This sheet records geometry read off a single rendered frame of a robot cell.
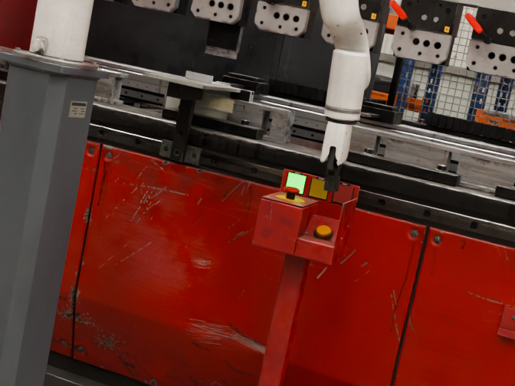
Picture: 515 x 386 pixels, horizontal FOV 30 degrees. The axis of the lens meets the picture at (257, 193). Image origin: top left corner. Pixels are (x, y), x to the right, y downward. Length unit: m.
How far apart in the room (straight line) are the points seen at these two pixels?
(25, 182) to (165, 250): 0.69
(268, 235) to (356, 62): 0.46
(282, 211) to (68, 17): 0.66
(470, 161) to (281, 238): 0.59
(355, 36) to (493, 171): 0.56
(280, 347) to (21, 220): 0.70
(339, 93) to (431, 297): 0.62
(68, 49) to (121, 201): 0.75
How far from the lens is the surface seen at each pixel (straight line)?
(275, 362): 2.40
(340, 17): 2.20
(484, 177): 2.58
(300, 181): 2.42
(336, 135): 2.22
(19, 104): 2.17
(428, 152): 2.60
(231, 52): 2.80
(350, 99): 2.21
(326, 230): 2.32
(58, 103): 2.13
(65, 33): 2.15
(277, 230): 2.28
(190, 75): 2.74
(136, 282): 2.79
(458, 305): 2.50
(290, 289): 2.35
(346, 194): 2.39
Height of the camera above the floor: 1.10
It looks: 8 degrees down
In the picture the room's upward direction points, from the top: 12 degrees clockwise
